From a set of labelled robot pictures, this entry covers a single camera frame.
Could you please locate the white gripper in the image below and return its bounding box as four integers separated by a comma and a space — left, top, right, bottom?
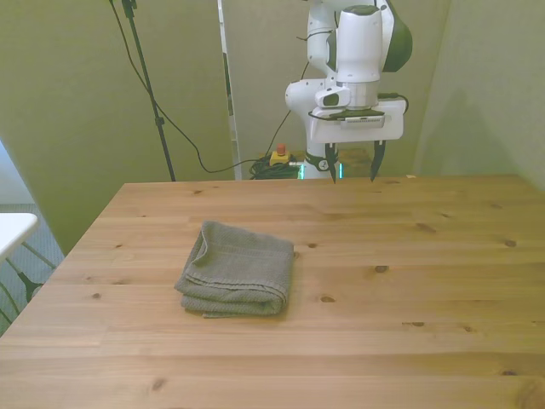
307, 98, 405, 185

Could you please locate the grey folded towel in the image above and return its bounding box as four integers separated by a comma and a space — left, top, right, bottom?
174, 219, 296, 320

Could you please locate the yellow emergency stop box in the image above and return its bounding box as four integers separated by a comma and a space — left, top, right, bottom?
268, 143, 293, 168

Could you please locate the white vertical partition strip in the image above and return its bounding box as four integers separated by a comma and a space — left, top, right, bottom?
216, 0, 244, 181

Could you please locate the dark chair base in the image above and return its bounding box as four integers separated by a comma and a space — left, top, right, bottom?
0, 240, 59, 325

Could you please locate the white side table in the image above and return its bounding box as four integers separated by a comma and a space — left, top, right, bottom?
0, 212, 40, 262

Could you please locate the flat silver wrist camera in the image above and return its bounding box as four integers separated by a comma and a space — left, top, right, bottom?
339, 113, 387, 130

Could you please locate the coiled dark cable bundle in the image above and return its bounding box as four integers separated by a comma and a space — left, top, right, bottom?
248, 157, 306, 181

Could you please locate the black tripod camera cable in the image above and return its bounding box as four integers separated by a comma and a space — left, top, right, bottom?
108, 0, 273, 175

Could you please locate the black tripod camera stand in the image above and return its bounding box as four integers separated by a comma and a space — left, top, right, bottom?
120, 0, 178, 182

